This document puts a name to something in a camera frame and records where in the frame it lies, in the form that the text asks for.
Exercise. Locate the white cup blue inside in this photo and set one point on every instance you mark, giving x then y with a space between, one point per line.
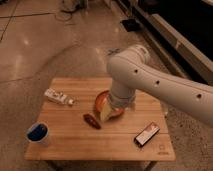
38 133

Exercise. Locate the long shelf rail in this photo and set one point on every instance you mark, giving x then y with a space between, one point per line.
183 27

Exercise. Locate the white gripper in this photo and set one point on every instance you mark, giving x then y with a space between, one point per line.
106 112

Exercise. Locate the wooden table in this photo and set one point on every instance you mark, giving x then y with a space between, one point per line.
71 138

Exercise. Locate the white tube bottle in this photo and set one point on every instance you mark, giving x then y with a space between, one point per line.
58 97

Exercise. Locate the black floor box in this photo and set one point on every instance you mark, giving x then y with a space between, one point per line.
130 25

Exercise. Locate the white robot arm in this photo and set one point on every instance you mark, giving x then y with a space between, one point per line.
129 72

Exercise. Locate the orange bowl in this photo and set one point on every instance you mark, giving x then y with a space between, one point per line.
101 99

